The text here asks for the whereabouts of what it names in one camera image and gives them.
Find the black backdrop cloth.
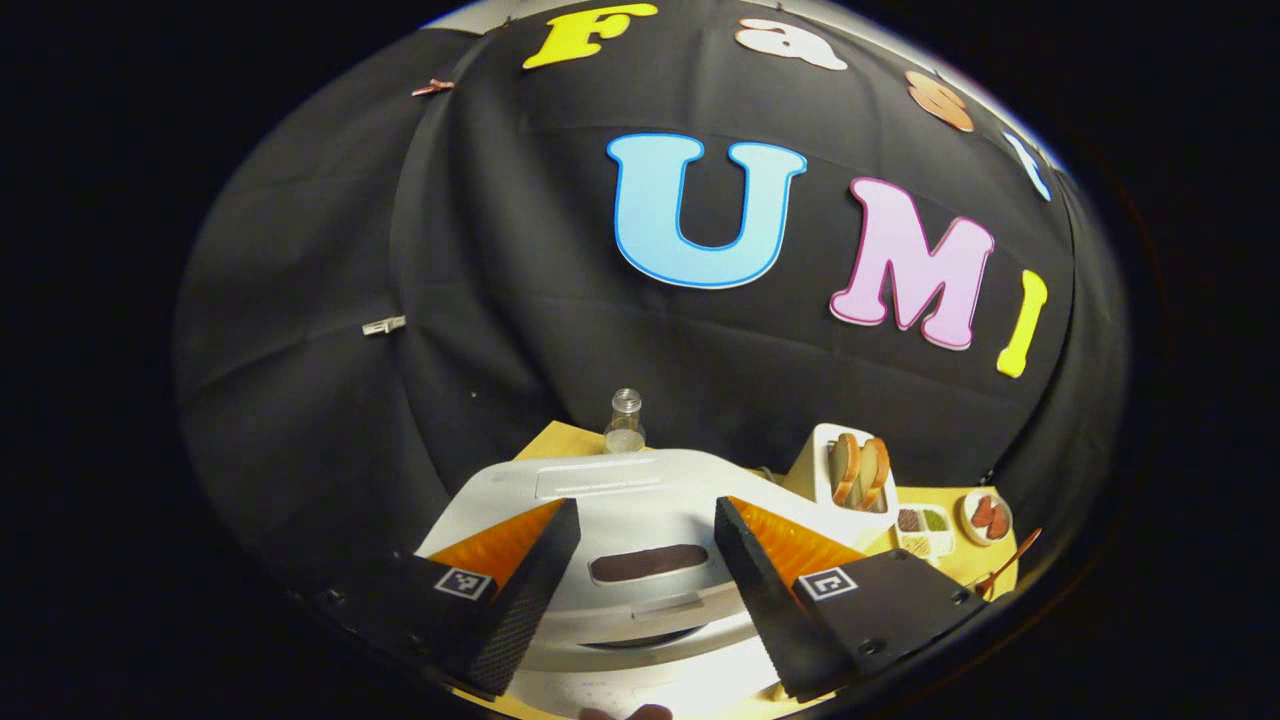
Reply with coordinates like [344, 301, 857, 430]
[172, 0, 1129, 601]

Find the white rice cooker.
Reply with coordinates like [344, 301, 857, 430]
[415, 447, 881, 720]

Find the white divided grain dish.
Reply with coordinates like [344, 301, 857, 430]
[893, 503, 956, 561]

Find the white toaster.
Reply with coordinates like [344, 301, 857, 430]
[782, 423, 899, 521]

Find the toasted bread slice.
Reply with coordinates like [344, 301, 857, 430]
[828, 432, 861, 506]
[858, 437, 891, 511]

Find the round white plate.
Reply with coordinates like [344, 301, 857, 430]
[958, 488, 1015, 547]

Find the brown wooden spoon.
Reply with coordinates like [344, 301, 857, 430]
[975, 528, 1043, 599]

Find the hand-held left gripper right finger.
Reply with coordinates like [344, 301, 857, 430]
[713, 495, 993, 703]

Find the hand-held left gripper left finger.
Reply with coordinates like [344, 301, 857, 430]
[300, 498, 583, 698]

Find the small glass bottle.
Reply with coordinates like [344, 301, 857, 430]
[603, 388, 648, 454]

